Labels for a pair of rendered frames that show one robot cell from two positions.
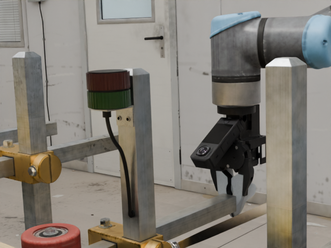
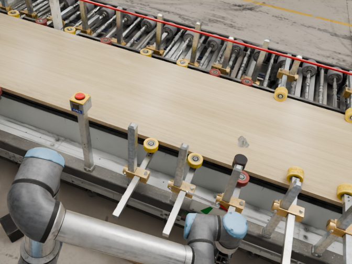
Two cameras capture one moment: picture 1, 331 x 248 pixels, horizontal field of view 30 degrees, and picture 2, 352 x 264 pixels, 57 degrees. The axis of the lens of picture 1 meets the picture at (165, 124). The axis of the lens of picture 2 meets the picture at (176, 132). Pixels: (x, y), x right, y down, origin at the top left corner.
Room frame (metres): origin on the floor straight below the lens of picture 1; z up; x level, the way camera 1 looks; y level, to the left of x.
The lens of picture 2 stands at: (1.54, -0.64, 2.19)
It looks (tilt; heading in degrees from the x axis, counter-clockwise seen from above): 46 degrees down; 152
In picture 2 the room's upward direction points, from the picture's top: 8 degrees clockwise
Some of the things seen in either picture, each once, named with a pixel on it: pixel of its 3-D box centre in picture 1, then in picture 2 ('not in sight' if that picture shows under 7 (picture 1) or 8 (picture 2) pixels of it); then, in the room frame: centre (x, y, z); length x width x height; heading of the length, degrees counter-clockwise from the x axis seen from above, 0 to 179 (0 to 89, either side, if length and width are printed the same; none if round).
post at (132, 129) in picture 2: not in sight; (132, 158); (0.55, -0.33, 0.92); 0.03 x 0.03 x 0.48; 48
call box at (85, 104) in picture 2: not in sight; (80, 103); (0.37, -0.52, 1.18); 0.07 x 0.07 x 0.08; 48
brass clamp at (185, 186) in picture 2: not in sight; (181, 187); (0.73, -0.12, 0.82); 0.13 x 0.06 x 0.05; 48
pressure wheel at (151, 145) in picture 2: not in sight; (150, 149); (0.46, -0.20, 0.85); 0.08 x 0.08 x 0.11
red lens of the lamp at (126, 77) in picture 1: (108, 79); (240, 160); (0.84, 0.08, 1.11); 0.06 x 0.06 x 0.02
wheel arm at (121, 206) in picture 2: not in sight; (134, 182); (0.61, -0.33, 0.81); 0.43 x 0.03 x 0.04; 138
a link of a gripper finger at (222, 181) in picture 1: (232, 190); not in sight; (1.15, -0.12, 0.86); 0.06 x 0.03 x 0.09; 138
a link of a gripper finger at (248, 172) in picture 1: (241, 171); not in sight; (1.11, -0.14, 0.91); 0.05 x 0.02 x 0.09; 48
